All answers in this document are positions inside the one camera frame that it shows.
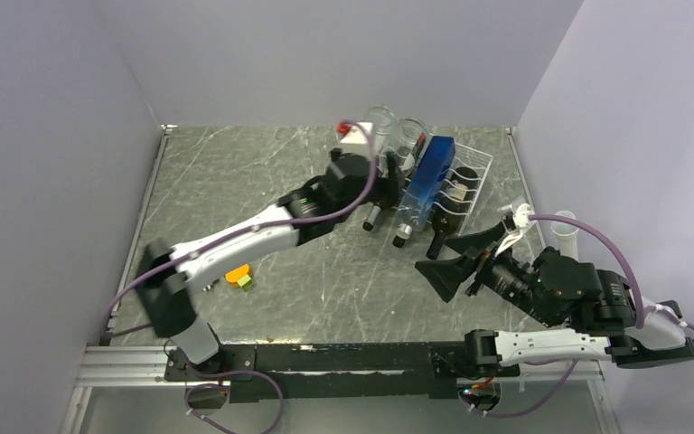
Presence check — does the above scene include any orange green toy block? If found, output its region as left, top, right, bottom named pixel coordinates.
left=224, top=264, right=253, bottom=291

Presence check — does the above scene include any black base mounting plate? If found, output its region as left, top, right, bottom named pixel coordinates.
left=164, top=341, right=520, bottom=403

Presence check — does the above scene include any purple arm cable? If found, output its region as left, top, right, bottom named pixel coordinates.
left=457, top=213, right=694, bottom=420
left=99, top=119, right=380, bottom=434

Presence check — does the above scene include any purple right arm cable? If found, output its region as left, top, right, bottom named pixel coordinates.
left=457, top=213, right=694, bottom=420

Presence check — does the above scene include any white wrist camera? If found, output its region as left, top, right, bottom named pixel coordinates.
left=495, top=202, right=534, bottom=256
left=336, top=122, right=380, bottom=159

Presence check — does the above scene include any dark olive wine bottle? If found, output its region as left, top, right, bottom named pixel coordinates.
left=362, top=204, right=382, bottom=232

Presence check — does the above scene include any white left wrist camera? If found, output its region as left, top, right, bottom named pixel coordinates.
left=336, top=122, right=380, bottom=159

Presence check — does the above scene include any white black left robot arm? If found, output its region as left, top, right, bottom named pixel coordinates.
left=133, top=150, right=404, bottom=380

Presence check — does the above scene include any white wire wine rack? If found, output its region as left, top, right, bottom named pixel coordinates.
left=387, top=118, right=493, bottom=240

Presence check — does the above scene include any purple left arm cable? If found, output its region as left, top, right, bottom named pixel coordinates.
left=99, top=119, right=380, bottom=434

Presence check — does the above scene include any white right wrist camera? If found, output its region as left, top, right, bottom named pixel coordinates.
left=495, top=202, right=534, bottom=256

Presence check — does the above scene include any small clear silver-cap bottle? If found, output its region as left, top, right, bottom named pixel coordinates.
left=394, top=118, right=430, bottom=177

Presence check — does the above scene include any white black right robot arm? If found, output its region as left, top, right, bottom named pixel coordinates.
left=415, top=220, right=694, bottom=375

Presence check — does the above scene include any green labelled wine bottle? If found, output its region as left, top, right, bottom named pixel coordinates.
left=426, top=165, right=479, bottom=259

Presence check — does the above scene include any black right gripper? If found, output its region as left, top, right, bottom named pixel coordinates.
left=413, top=222, right=556, bottom=326

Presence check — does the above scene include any clear silver cap bottle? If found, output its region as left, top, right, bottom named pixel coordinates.
left=363, top=106, right=398, bottom=155

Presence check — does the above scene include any blue water bottle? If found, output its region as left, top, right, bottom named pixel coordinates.
left=392, top=136, right=455, bottom=248

